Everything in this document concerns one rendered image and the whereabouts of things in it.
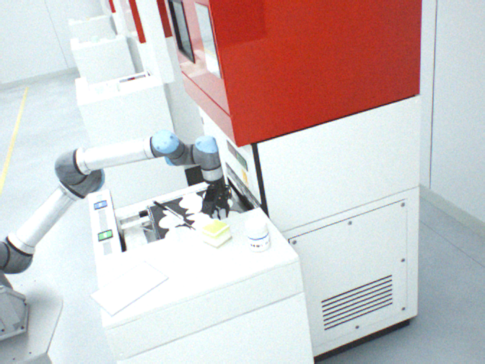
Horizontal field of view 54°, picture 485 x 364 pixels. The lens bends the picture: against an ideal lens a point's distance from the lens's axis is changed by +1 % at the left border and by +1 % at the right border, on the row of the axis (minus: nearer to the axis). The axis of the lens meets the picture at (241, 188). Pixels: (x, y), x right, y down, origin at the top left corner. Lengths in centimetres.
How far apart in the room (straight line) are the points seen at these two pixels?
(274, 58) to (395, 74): 48
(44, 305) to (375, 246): 135
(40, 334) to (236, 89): 104
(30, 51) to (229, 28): 831
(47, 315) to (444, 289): 200
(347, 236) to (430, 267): 104
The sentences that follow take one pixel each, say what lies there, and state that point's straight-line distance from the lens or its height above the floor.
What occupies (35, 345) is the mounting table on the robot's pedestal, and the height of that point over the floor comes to 82.
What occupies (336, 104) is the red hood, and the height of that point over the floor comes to 128.
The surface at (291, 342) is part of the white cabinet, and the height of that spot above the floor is 62.
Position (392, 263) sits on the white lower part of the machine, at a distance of 227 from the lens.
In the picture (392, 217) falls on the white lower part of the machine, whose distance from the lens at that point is 212.
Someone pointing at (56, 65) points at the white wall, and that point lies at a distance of 975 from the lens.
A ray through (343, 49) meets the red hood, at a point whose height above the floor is 147.
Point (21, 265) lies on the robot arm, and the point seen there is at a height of 92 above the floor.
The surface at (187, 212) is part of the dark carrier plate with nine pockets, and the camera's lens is 197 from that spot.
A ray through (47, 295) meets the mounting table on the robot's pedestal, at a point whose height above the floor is 82.
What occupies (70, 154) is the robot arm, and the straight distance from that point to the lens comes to 172.
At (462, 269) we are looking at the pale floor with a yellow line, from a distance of 300.
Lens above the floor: 189
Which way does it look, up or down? 29 degrees down
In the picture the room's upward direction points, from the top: 11 degrees counter-clockwise
